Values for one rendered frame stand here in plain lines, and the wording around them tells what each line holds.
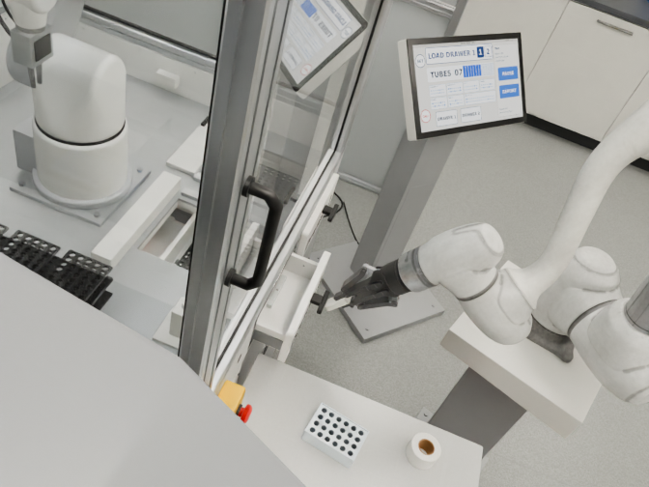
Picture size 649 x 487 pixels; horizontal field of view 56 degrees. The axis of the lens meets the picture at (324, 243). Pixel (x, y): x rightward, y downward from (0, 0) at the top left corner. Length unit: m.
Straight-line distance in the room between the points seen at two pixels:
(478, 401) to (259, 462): 1.62
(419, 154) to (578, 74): 2.16
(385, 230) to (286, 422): 1.25
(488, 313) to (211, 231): 0.70
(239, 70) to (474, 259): 0.72
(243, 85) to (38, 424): 0.40
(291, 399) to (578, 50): 3.22
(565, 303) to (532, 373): 0.20
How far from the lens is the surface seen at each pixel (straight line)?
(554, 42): 4.19
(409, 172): 2.32
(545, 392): 1.65
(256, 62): 0.59
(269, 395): 1.46
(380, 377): 2.52
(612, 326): 1.51
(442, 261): 1.23
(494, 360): 1.63
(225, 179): 0.68
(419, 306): 2.77
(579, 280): 1.59
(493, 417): 1.96
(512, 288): 1.29
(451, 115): 2.09
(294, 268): 1.58
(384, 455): 1.46
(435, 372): 2.63
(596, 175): 1.26
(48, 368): 0.30
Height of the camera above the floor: 2.00
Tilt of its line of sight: 43 degrees down
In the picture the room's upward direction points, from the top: 19 degrees clockwise
